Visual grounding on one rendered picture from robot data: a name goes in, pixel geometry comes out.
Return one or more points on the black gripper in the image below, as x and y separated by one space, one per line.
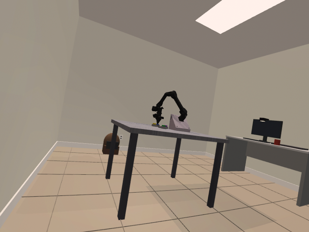
158 119

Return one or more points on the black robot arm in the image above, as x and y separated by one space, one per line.
172 94

